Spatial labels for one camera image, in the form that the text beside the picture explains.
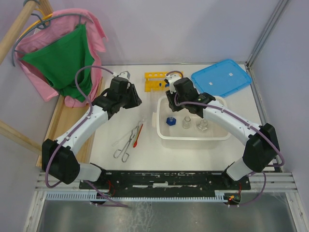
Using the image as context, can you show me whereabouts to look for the yellow test tube rack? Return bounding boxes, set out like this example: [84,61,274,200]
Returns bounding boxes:
[144,72,169,92]

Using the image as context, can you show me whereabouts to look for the small glass beaker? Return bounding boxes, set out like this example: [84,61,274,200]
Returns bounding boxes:
[182,116,192,129]

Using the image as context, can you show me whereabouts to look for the white plastic storage bin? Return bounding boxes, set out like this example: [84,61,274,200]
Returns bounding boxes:
[153,96,231,149]

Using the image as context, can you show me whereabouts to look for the red orange stirring rod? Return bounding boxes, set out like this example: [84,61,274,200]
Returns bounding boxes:
[133,124,143,148]

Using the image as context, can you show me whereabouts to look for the small glass flask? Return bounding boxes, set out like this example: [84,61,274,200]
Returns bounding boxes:
[196,119,209,132]

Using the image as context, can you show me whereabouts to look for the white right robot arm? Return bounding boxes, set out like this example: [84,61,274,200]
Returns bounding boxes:
[165,74,281,189]

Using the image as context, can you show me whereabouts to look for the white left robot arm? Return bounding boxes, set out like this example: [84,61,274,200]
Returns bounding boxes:
[42,76,142,189]

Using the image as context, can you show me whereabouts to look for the metal crucible tongs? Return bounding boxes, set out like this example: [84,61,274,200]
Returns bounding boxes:
[113,121,141,163]

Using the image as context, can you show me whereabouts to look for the blue plastic bin lid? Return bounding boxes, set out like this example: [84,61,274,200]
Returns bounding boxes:
[191,59,252,98]

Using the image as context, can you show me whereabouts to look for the green shirt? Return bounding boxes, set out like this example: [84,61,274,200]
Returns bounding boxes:
[19,24,95,102]

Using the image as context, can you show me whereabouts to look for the pink shirt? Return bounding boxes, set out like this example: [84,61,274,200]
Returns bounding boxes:
[14,8,106,108]

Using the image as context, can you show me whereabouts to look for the grey clothes hanger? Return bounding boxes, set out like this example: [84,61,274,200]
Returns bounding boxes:
[11,13,93,67]

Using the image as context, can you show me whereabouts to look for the yellow clothes hanger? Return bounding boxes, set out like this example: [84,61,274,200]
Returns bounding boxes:
[19,8,52,38]

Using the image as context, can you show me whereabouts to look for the small green circuit board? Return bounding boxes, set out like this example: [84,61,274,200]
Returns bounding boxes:
[228,194,241,203]

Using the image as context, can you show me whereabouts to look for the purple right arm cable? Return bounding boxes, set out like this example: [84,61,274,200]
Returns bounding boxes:
[166,70,285,206]

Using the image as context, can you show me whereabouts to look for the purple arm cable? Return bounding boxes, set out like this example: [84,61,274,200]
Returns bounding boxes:
[166,70,285,206]
[45,65,130,208]

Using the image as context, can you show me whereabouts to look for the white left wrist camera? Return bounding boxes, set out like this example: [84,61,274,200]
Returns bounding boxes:
[112,71,130,82]

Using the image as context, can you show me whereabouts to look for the wooden clothes rack frame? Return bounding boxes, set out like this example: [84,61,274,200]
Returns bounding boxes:
[0,0,95,167]

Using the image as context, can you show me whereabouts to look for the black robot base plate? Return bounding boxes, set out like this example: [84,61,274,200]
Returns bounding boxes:
[91,170,251,198]

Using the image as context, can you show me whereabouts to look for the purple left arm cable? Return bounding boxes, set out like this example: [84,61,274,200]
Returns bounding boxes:
[45,65,130,208]

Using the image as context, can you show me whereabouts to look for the grey slotted cable duct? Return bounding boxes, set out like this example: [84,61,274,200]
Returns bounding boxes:
[45,191,227,203]

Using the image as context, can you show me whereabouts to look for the aluminium frame post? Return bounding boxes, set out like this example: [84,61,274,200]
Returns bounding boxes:
[245,0,290,71]

